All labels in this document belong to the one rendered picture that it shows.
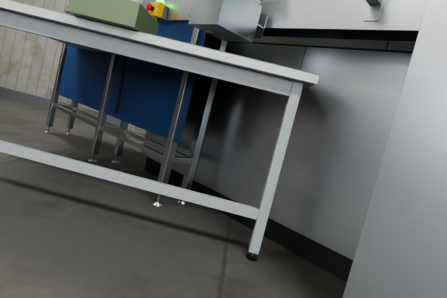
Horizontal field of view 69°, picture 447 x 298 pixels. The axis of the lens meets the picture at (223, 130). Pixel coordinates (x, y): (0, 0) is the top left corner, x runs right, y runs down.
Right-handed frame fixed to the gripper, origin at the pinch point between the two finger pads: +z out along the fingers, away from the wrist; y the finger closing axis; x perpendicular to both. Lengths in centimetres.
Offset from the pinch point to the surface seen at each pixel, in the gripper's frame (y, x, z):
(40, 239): 4, 52, 98
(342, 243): -53, -39, 84
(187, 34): 34.5, -7.6, 12.6
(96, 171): 20, 31, 80
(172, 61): 5.2, 17.8, 30.9
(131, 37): 14.3, 31.7, 26.5
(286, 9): -14.7, -16.8, -1.9
